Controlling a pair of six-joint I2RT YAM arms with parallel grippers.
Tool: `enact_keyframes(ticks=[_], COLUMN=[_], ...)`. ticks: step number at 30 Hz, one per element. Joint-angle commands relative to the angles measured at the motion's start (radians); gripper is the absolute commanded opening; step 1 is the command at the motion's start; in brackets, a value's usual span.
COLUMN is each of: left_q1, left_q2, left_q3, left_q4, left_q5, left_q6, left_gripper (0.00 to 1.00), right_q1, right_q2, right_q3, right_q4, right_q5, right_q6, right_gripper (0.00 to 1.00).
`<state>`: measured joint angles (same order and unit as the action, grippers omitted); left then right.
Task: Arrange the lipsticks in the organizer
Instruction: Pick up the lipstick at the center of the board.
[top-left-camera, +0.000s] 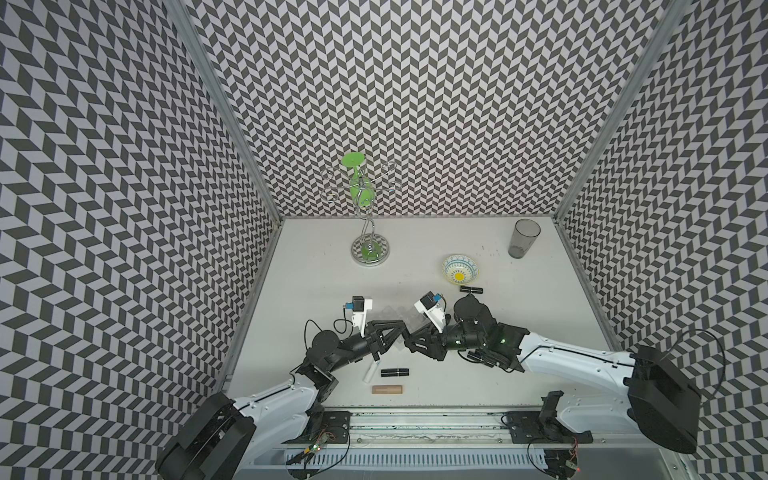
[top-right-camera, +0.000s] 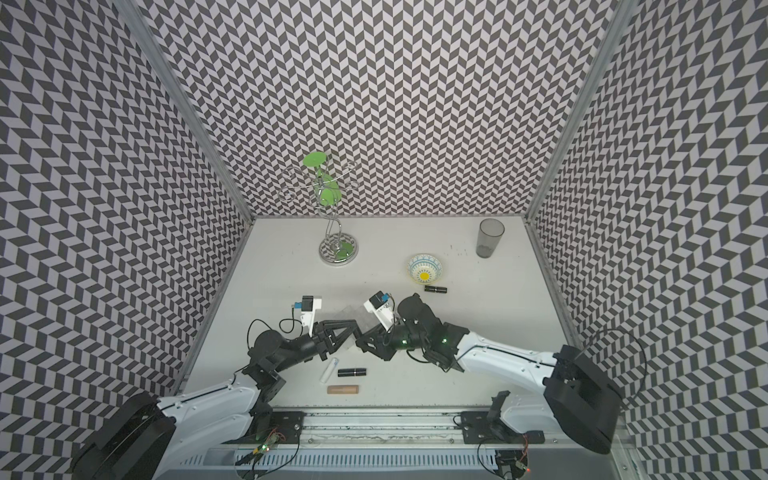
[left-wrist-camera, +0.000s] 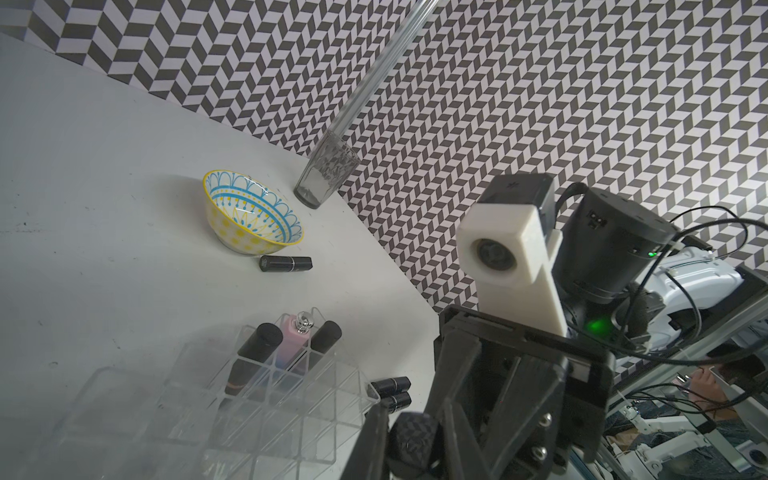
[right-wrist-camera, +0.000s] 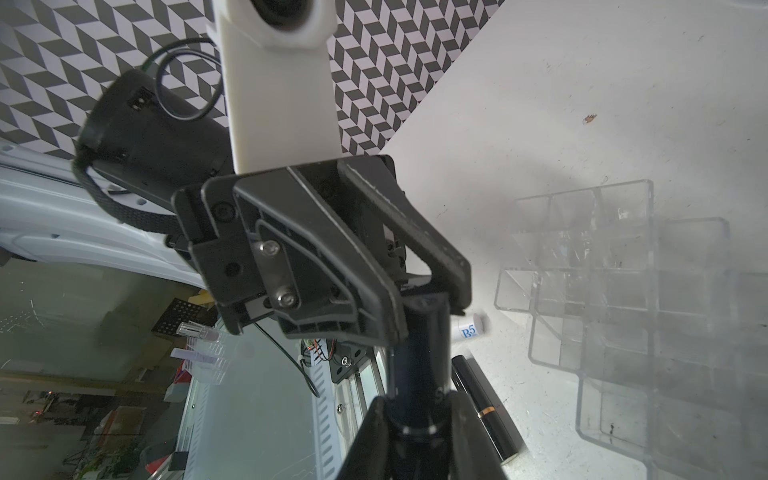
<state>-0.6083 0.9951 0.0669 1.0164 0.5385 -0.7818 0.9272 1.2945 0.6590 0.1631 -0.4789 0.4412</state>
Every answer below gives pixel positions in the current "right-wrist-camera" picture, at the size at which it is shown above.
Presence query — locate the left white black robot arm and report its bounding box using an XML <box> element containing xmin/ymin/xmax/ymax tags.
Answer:
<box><xmin>70</xmin><ymin>69</ymin><xmax>472</xmax><ymax>347</ymax></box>

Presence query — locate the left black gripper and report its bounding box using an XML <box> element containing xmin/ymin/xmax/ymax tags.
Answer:
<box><xmin>172</xmin><ymin>155</ymin><xmax>407</xmax><ymax>347</ymax></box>

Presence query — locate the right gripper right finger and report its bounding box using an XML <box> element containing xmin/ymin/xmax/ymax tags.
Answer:
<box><xmin>448</xmin><ymin>391</ymin><xmax>507</xmax><ymax>480</ymax></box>

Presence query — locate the clear acrylic lipstick organizer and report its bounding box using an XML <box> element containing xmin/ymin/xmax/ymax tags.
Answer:
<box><xmin>495</xmin><ymin>180</ymin><xmax>767</xmax><ymax>479</ymax></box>

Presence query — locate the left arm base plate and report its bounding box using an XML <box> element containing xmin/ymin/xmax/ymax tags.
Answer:
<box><xmin>301</xmin><ymin>339</ymin><xmax>374</xmax><ymax>384</ymax></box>

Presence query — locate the white lip balm tube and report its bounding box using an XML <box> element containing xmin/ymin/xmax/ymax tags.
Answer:
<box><xmin>450</xmin><ymin>311</ymin><xmax>491</xmax><ymax>343</ymax></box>

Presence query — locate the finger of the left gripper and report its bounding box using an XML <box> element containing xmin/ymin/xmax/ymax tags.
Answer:
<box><xmin>338</xmin><ymin>157</ymin><xmax>472</xmax><ymax>315</ymax></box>

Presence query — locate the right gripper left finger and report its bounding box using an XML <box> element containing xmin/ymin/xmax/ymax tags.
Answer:
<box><xmin>336</xmin><ymin>396</ymin><xmax>390</xmax><ymax>480</ymax></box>

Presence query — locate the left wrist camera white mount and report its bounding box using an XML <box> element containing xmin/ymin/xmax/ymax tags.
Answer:
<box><xmin>213</xmin><ymin>1</ymin><xmax>341</xmax><ymax>174</ymax></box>

